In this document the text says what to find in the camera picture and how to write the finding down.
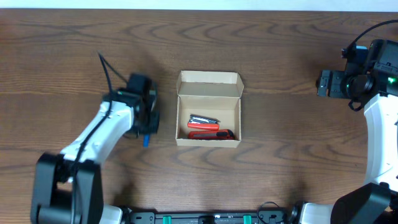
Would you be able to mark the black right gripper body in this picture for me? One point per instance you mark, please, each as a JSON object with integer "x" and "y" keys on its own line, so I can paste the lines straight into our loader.
{"x": 323, "y": 83}

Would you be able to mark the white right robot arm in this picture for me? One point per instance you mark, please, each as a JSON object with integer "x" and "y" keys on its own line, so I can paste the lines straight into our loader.
{"x": 369, "y": 83}

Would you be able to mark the red utility knife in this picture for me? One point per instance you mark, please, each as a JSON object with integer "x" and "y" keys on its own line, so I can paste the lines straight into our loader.
{"x": 222, "y": 134}

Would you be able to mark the open cardboard box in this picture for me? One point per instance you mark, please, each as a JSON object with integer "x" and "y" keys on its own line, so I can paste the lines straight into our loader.
{"x": 214, "y": 95}

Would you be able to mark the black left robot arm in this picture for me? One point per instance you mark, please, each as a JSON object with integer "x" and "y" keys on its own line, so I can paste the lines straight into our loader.
{"x": 68, "y": 186}

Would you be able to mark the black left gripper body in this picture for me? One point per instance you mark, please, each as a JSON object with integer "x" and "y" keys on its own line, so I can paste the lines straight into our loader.
{"x": 150, "y": 121}

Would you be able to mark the red and black multitool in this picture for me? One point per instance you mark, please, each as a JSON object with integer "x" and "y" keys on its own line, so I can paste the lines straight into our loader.
{"x": 203, "y": 123}

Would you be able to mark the blue capped white marker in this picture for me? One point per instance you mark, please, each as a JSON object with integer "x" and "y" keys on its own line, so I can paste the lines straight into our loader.
{"x": 146, "y": 140}

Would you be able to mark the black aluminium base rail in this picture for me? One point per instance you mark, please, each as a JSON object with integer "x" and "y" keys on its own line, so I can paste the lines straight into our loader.
{"x": 268, "y": 212}

